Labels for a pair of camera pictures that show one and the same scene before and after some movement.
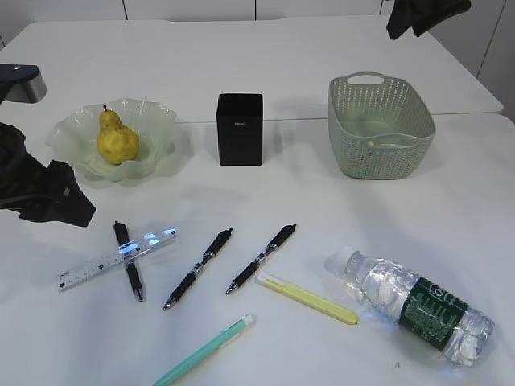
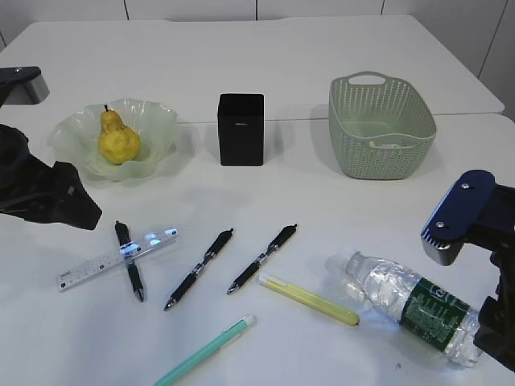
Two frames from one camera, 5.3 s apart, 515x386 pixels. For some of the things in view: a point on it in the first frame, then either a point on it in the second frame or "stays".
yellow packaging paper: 372,143 stays
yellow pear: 117,141 stays
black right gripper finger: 430,13 to 496,334
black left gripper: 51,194 stays
